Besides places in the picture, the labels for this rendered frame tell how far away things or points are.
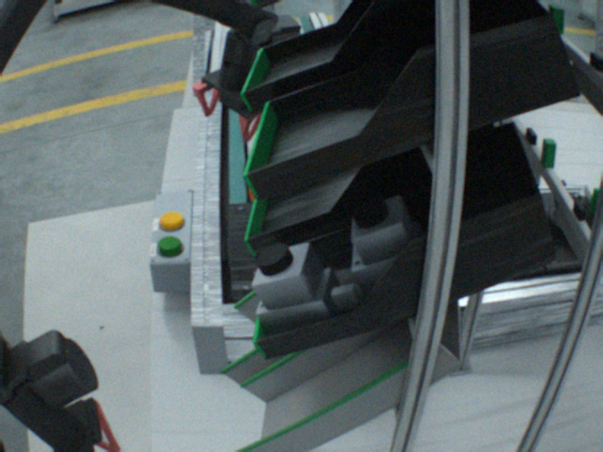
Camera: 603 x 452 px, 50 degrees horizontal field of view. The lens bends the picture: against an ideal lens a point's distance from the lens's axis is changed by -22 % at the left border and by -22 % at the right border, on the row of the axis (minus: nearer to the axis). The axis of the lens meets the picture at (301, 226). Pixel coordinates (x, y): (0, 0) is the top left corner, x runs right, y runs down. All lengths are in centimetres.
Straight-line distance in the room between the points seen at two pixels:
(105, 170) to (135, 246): 208
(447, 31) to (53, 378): 46
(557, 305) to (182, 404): 61
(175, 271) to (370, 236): 59
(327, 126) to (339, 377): 30
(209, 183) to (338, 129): 76
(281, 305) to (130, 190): 264
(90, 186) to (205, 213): 211
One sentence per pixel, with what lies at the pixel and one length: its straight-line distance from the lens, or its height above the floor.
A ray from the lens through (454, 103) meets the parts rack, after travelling 51.
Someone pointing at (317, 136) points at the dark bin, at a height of 137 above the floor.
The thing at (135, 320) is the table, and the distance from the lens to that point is 124.
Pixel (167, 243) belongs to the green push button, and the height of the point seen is 97.
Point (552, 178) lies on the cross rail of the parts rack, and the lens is 74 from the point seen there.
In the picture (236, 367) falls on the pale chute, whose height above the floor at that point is 103.
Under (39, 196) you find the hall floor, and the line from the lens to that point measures 341.
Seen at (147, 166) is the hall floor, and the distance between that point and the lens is 344.
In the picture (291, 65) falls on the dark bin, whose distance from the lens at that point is 79.
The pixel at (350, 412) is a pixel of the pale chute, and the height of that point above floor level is 112.
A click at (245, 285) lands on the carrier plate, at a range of 112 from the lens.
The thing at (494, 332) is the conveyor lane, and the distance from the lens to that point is 118.
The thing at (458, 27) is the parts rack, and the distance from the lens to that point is 49.
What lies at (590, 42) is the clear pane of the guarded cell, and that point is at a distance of 226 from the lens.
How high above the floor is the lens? 166
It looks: 34 degrees down
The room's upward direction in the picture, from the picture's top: straight up
